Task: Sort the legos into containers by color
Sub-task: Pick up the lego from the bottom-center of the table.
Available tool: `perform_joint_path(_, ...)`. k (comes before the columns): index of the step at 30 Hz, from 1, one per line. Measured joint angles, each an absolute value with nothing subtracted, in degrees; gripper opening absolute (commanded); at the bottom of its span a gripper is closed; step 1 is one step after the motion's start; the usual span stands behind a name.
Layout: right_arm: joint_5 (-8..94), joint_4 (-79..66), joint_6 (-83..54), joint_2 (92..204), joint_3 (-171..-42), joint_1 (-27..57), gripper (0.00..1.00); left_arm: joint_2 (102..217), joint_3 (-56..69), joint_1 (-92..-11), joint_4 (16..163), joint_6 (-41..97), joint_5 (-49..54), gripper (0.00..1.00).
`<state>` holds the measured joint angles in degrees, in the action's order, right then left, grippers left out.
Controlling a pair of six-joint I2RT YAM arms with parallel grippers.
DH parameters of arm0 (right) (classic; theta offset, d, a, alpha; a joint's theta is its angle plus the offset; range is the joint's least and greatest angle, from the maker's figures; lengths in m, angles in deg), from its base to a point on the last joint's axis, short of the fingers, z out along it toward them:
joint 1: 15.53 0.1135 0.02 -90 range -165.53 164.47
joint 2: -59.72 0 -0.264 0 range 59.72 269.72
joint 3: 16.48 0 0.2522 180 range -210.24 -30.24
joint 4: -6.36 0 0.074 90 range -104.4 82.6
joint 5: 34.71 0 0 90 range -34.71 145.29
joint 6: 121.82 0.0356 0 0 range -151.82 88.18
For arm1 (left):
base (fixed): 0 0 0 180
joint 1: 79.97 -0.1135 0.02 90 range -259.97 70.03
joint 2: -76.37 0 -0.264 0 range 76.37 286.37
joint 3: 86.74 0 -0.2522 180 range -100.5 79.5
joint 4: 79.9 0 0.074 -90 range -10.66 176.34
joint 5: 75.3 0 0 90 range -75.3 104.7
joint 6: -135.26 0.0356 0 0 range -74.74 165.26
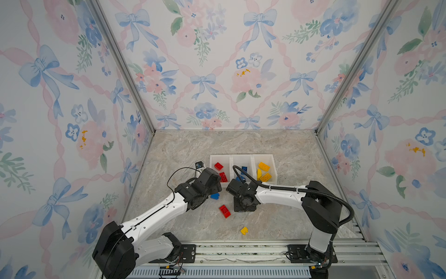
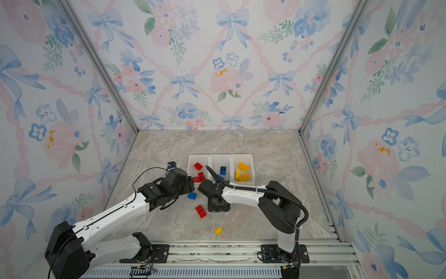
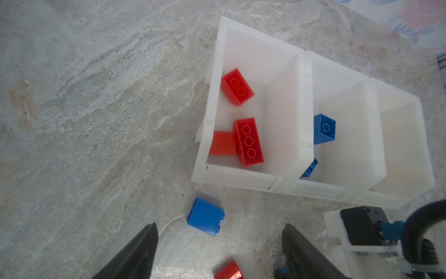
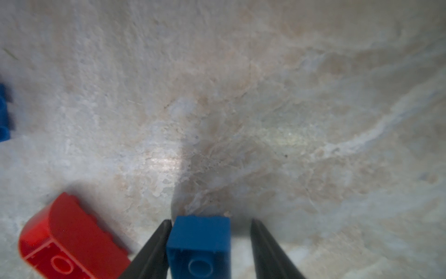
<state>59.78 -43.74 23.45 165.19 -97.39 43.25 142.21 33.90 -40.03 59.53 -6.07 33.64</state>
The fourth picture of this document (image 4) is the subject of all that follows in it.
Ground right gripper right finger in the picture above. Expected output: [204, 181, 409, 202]
[250, 219, 305, 279]

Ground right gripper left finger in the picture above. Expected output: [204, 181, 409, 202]
[118, 219, 173, 279]

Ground red curved lego brick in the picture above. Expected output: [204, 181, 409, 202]
[18, 193, 131, 279]

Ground dark blue lego brick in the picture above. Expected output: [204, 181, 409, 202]
[166, 216, 231, 279]

